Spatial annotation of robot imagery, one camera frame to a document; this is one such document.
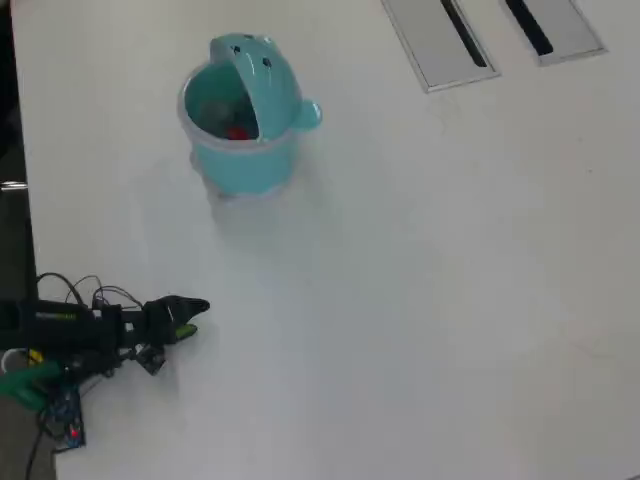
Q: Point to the red cube block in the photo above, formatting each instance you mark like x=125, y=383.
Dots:
x=236, y=133

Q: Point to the silver metal chair leg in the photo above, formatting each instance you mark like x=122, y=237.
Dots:
x=12, y=185

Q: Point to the blue circuit board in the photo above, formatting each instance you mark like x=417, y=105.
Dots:
x=67, y=420

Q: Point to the green table clamp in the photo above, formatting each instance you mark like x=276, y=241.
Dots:
x=27, y=385

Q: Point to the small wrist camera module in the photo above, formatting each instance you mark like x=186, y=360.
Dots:
x=150, y=360

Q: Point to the teal animal shaped bin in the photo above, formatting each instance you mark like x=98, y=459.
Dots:
x=240, y=165

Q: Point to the small yellow connector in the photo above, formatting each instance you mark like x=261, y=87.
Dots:
x=35, y=356

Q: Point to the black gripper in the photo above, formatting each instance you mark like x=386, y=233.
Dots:
x=155, y=322

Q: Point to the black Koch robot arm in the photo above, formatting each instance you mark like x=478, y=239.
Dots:
x=60, y=325

